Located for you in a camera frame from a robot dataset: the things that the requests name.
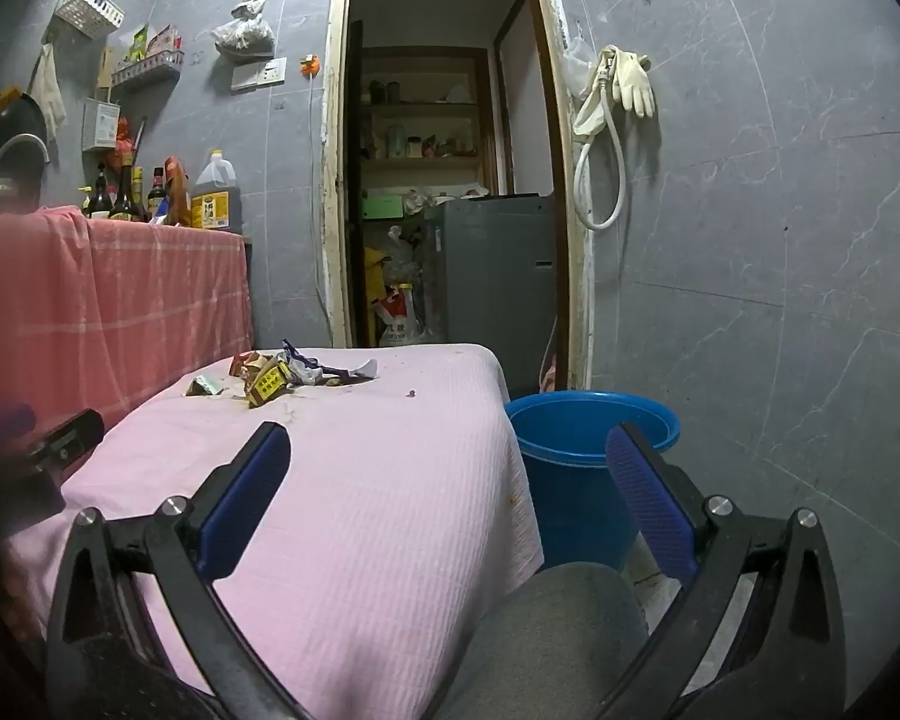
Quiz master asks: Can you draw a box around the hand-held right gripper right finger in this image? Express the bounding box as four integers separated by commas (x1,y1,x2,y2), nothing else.
592,421,848,720

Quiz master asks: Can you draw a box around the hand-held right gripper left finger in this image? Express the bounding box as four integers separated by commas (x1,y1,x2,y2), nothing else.
45,421,312,720

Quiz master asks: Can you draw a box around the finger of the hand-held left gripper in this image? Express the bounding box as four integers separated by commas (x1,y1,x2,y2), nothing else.
26,409,106,477
0,403,38,451

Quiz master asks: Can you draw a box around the blue plastic bucket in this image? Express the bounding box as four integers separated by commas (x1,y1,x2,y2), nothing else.
504,390,682,571

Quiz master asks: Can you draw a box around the yellow wrapper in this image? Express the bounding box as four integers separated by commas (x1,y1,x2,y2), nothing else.
246,361,292,410

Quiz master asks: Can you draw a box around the red checked cloth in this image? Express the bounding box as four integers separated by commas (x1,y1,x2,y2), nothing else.
0,206,256,436

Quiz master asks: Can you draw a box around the pink tablecloth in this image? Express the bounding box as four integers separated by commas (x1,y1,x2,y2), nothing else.
7,343,545,720

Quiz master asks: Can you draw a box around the person's leg in grey trousers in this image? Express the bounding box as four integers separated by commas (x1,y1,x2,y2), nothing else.
439,562,650,720

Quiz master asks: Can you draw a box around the white and red rice bag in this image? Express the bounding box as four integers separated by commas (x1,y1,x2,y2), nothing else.
375,283,428,347

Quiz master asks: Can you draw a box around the yellow bag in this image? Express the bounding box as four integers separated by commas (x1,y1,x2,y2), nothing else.
364,246,387,346

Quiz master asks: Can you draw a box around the brown snack packet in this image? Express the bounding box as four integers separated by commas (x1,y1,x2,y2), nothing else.
163,156,194,226

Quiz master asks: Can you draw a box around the metal bowl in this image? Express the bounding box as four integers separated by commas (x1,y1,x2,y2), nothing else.
0,133,52,188

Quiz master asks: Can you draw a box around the grey appliance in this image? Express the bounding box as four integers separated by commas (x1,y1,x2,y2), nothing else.
424,193,557,395

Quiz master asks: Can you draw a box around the large oil jug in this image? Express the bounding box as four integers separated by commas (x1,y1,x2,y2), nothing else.
191,150,242,233

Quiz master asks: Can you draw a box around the clear plastic bags bundle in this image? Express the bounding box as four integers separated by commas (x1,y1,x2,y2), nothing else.
385,225,425,286

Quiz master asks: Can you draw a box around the black wok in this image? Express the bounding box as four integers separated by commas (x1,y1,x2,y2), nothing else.
0,86,46,166

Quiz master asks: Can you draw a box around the metal utensil holder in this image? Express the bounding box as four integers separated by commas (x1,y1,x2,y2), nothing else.
82,97,121,153

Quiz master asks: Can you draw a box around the green box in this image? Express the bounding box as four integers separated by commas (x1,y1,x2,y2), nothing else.
361,191,406,220

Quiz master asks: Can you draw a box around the white hanging cloth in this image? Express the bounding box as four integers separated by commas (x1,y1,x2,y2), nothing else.
30,43,68,134

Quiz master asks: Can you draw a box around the dark wooden door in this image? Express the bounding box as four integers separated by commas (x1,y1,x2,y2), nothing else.
345,19,365,346

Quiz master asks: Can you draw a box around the cream rubber glove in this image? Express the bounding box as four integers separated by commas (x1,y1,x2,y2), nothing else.
572,49,620,140
616,47,657,119

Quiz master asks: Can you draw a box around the white plastic basket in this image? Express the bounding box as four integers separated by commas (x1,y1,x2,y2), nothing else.
52,0,126,37

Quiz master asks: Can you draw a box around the wooden shelf unit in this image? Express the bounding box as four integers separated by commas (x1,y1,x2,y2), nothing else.
356,45,496,196

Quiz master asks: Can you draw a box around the clear plastic bag on hook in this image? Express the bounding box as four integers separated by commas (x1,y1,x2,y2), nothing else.
562,34,597,98

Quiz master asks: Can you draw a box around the hanging bag of dried goods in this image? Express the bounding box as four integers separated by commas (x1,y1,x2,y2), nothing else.
210,0,277,57

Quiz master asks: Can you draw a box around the white hose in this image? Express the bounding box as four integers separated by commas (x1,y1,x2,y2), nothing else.
572,60,627,232

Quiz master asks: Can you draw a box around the worn door frame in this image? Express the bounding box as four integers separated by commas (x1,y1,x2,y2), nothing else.
319,0,597,391

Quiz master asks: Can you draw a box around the white wall rack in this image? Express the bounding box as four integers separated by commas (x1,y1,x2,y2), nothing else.
111,51,186,87

